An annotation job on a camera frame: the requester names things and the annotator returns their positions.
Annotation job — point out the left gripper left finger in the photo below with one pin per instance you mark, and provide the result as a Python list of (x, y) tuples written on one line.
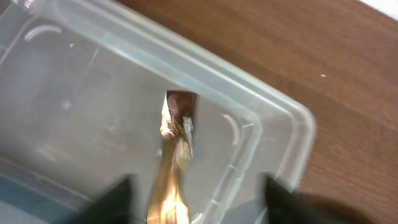
[(113, 207)]

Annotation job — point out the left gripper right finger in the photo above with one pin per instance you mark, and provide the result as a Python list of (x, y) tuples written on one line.
[(286, 207)]

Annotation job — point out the gold snack wrapper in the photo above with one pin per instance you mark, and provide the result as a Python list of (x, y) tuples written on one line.
[(167, 204)]

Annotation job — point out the clear plastic bin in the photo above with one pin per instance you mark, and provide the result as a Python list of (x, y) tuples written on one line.
[(82, 87)]

